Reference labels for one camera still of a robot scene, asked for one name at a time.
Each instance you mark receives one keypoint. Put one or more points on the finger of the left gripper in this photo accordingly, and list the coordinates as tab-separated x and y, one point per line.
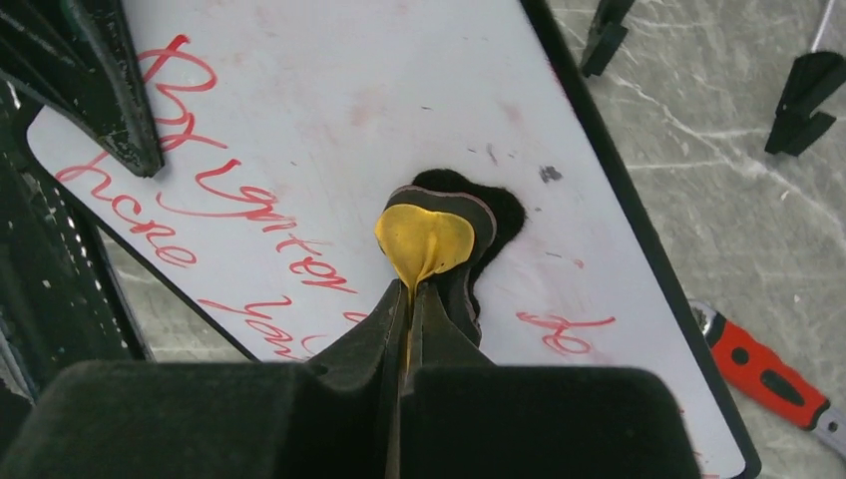
78	58

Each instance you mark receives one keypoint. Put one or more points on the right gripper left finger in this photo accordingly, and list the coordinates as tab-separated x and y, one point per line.
328	417

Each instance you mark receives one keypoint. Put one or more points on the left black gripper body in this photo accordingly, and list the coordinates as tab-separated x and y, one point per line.
60	298

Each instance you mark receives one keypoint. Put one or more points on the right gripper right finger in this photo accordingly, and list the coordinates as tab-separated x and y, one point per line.
462	416

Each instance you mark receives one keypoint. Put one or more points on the yellow black eraser cloth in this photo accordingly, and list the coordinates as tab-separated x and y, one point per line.
445	229

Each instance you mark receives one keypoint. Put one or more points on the small black-framed whiteboard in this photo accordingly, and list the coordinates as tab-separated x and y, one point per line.
287	124

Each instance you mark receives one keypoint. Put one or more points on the red-handled adjustable wrench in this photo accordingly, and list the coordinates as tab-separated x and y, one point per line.
758	372

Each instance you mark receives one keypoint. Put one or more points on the black wire whiteboard stand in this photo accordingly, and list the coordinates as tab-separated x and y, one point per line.
798	121

